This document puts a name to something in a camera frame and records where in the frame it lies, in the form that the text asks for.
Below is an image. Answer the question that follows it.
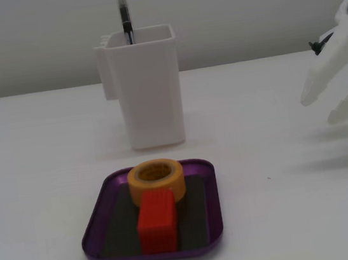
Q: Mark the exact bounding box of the red ribbed block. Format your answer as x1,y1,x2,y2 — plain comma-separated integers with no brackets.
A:
132,187,182,257

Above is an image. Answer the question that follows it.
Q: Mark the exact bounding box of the black silver pen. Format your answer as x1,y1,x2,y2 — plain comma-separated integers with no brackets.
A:
116,0,136,47

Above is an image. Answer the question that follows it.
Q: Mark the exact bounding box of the black cable tie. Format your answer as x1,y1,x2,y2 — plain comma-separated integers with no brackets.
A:
307,31,340,58

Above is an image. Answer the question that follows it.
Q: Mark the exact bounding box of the white plastic pen holder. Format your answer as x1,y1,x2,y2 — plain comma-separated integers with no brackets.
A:
92,22,190,155

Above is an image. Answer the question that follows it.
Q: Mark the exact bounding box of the yellow tape roll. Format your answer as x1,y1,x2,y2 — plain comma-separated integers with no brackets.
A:
125,156,188,209

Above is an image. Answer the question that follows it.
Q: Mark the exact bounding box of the purple metal tray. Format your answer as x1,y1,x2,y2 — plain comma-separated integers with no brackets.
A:
72,155,226,260

